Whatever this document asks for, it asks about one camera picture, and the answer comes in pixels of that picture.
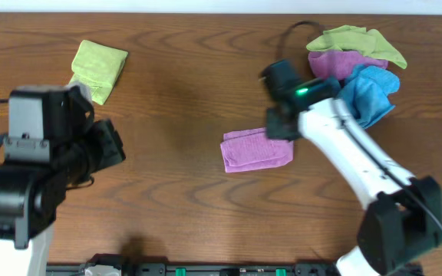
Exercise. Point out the crumpled green cloth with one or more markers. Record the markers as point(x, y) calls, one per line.
point(369, 43)

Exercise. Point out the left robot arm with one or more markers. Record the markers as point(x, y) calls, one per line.
point(31, 192)

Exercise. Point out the purple microfiber cloth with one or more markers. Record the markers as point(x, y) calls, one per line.
point(249, 150)

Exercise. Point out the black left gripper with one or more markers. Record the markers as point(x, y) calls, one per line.
point(110, 142)

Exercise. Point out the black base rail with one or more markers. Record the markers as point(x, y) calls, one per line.
point(104, 264)

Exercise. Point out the crumpled blue cloth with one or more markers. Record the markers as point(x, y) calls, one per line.
point(366, 93)

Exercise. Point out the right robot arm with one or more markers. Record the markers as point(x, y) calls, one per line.
point(402, 214)

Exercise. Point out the folded green cloth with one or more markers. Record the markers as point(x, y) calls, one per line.
point(98, 67)

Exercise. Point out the crumpled purple cloth in pile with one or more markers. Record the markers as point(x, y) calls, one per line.
point(339, 64)

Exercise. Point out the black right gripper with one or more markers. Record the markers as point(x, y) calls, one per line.
point(278, 125)

